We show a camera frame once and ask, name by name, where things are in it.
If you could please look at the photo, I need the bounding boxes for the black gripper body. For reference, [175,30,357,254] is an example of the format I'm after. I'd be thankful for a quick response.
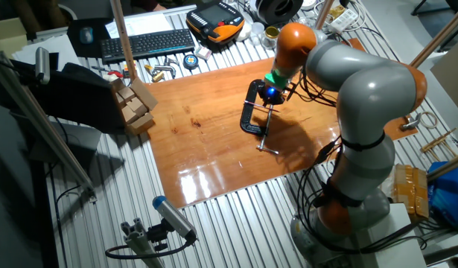
[258,83,287,107]

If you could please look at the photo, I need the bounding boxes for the silver elbow pipe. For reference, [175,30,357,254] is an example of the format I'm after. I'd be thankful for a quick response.
[153,63,177,79]

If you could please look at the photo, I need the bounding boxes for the dark sleeved forearm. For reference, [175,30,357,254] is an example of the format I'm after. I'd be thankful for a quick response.
[130,0,157,12]

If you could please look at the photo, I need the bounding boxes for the green gripper mounting adapter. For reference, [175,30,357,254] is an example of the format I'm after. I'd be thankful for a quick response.
[264,68,290,90]

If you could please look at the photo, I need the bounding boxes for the black C-clamp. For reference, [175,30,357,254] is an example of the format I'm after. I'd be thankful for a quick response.
[239,78,281,156]

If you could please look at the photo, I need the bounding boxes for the glass jar gold lid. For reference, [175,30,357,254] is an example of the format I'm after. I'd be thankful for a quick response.
[261,25,282,51]

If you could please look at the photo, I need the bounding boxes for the plastic jar white lid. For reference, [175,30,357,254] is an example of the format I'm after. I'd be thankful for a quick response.
[250,21,266,46]

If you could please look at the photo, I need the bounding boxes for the white plastic bottle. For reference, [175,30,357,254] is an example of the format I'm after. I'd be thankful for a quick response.
[235,22,254,42]

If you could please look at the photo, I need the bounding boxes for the glossy wooden board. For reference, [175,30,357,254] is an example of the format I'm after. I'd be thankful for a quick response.
[144,36,419,209]

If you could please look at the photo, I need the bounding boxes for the small card box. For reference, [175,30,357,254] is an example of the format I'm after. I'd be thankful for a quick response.
[194,45,213,61]

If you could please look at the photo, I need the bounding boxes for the black filament spool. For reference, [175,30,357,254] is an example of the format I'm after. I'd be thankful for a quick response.
[255,0,305,26]

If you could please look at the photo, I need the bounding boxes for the round black tape measure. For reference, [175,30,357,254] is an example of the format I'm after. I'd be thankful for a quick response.
[182,54,200,71]

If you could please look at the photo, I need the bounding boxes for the orange black teach pendant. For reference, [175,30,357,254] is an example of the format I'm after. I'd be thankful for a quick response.
[185,1,247,45]

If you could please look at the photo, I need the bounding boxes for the cardboard block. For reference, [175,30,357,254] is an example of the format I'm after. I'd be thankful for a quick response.
[120,105,139,125]
[116,86,136,103]
[126,97,150,117]
[124,112,156,135]

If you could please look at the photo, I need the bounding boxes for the black keyboard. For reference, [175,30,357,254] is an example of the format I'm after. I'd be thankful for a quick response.
[99,28,196,64]

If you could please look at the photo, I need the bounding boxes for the white paper sheets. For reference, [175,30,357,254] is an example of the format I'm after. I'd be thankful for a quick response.
[104,13,174,39]

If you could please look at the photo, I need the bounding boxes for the yellow taped cardboard box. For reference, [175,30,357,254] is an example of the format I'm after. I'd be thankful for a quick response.
[390,164,430,220]

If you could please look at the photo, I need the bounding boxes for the pale tape roll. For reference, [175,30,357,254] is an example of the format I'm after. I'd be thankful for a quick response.
[420,110,440,130]

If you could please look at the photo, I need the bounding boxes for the wooden stick assembly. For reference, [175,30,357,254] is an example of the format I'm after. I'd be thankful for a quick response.
[420,127,458,162]

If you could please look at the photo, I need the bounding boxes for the grey cardboard panel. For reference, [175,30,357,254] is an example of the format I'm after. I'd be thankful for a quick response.
[430,44,458,109]

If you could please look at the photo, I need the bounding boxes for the short aluminium profile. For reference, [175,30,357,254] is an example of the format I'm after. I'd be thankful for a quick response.
[120,217,165,268]

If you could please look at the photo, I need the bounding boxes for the grey metal plate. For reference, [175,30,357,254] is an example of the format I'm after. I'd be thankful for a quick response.
[27,121,103,172]

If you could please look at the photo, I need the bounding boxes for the black covered box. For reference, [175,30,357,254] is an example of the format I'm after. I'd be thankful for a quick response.
[12,59,125,135]

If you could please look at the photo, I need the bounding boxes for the grey computer mouse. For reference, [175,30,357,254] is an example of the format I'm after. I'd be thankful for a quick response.
[78,25,95,45]

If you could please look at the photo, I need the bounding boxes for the blue plastic bag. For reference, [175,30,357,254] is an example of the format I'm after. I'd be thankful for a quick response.
[427,160,458,228]

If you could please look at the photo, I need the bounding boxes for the black mouse pad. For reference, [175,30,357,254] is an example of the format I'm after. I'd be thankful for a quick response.
[66,17,120,59]

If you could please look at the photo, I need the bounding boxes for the white sheet stack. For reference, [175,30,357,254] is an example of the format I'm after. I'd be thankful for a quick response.
[11,33,80,71]

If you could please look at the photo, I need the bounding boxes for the beige cardboard box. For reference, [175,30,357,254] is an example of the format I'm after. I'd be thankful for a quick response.
[0,17,28,57]

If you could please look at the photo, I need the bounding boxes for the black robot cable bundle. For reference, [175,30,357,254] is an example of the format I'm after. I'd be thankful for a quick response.
[287,70,427,258]

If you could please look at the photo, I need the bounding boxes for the wooden post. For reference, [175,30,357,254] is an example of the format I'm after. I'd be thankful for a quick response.
[109,0,139,81]
[314,0,336,31]
[425,150,458,183]
[409,2,458,70]

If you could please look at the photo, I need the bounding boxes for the silver camera blue cap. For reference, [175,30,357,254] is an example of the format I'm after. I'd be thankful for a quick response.
[152,195,198,241]

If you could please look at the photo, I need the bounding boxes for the red handled tool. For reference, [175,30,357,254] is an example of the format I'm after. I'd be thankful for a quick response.
[90,66,124,79]

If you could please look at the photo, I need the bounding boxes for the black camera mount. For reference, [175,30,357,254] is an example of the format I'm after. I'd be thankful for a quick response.
[146,219,174,252]

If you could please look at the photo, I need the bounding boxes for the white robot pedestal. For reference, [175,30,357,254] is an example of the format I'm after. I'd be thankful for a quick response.
[358,202,429,268]

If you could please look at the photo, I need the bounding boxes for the black camera cable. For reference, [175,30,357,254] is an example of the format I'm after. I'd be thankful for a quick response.
[104,237,194,261]

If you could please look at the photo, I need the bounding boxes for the silver depth camera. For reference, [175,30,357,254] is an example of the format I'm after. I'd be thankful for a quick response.
[34,46,51,86]

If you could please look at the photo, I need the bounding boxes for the aluminium frame bar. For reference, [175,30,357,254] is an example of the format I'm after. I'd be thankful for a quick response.
[0,51,98,204]

